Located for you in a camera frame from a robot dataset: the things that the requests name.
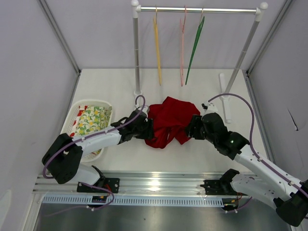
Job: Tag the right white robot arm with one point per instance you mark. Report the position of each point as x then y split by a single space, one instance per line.
286 194

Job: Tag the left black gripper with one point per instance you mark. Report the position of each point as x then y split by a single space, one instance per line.
148 133

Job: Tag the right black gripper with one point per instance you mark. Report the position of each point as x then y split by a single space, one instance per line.
196 122

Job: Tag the yellow clothes hanger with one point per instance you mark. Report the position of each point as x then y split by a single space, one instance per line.
157 47

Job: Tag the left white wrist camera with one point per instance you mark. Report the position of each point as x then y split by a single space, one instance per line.
143 109

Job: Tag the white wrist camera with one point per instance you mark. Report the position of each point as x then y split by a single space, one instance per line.
143 109
209 108

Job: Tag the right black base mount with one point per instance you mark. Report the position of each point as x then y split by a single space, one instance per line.
217 187

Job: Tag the white plastic laundry basket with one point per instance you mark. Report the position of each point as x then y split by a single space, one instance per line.
74 111

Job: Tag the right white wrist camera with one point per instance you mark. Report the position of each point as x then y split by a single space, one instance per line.
209 108

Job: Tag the white slotted cable duct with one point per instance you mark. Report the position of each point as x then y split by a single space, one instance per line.
133 200

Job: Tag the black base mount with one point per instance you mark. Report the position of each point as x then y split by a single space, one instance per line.
217 187
111 184

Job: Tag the pink clothes hanger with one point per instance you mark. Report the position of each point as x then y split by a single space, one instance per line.
182 28

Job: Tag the aluminium mounting rail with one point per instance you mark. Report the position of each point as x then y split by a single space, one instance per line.
139 183

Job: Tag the white clothes rack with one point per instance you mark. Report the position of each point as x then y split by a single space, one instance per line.
225 87

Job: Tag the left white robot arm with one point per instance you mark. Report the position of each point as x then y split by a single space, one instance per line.
62 161

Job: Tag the red skirt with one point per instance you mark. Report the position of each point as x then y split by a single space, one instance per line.
170 118

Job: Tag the green clothes hanger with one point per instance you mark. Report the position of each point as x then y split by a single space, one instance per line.
197 37

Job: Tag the lemon print cloth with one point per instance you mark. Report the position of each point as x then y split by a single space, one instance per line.
90 119

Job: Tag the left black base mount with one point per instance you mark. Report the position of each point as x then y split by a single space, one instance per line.
111 184

